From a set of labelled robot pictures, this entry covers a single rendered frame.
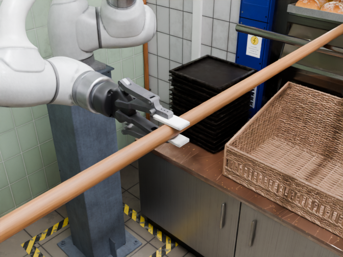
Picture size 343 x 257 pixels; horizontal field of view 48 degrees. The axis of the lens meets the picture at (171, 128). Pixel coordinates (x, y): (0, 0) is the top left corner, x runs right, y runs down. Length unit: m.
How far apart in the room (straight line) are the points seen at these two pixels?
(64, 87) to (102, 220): 1.11
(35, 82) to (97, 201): 1.05
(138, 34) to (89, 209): 0.82
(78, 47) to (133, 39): 0.20
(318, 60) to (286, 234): 0.74
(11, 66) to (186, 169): 1.03
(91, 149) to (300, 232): 0.87
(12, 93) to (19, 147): 1.28
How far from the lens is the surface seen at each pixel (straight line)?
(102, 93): 0.84
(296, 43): 1.38
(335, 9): 1.63
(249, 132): 1.68
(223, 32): 2.01
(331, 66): 1.76
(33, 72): 0.86
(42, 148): 2.18
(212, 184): 1.62
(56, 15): 1.46
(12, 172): 2.15
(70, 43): 1.47
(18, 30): 0.88
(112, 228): 1.99
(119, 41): 1.47
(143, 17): 1.45
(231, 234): 1.72
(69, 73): 0.91
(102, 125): 1.63
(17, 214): 0.59
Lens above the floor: 1.59
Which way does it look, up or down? 31 degrees down
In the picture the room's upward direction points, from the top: straight up
